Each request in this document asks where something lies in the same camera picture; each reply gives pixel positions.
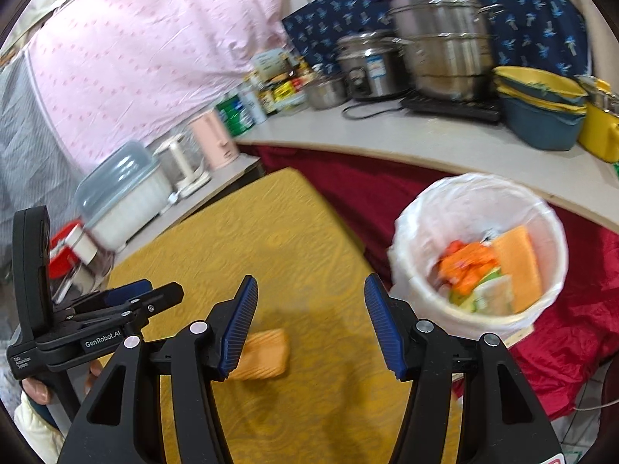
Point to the stack of blue yellow basins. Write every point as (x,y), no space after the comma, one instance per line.
(541,121)

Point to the orange snack wrapper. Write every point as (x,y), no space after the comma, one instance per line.
(466,263)

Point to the orange sponge cloth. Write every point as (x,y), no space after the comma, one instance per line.
(266,353)
(520,266)

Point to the steel rice cooker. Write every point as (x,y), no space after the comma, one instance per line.
(367,72)

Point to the pink electric kettle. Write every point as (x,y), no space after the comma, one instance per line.
(213,140)

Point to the black induction cooker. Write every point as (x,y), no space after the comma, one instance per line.
(449,109)

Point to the yellow patterned tablecloth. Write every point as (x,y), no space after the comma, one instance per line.
(290,232)

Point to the blue floral cloth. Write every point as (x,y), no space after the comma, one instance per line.
(532,19)

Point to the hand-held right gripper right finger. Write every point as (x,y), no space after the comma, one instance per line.
(384,328)

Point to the white dish drainer with lid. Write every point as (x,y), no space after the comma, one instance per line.
(121,212)

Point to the white bin with plastic liner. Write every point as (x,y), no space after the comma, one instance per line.
(435,309)

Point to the person's left hand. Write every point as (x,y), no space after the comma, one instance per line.
(36,391)

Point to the pink curtain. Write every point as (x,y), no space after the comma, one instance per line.
(145,58)

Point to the dark red cloth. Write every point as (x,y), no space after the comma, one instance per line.
(362,188)

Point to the grey striped curtain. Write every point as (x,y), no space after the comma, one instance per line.
(29,145)

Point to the red white storage box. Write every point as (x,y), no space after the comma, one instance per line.
(63,256)

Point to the green yellow snack bag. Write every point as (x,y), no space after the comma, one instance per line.
(488,295)

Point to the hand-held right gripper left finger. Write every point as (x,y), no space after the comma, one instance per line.
(237,328)

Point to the person's left forearm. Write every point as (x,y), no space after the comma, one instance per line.
(34,430)

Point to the yellow pot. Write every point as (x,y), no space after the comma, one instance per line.
(597,133)

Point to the steel mixing bowl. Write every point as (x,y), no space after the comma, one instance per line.
(326,94)

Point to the large steel steamer pot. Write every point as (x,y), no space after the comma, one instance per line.
(445,48)

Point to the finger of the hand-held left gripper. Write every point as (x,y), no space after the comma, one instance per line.
(164,297)
(128,290)

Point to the glass electric kettle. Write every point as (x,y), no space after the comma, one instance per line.
(181,159)

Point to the group of condiment bottles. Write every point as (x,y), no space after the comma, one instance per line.
(280,92)

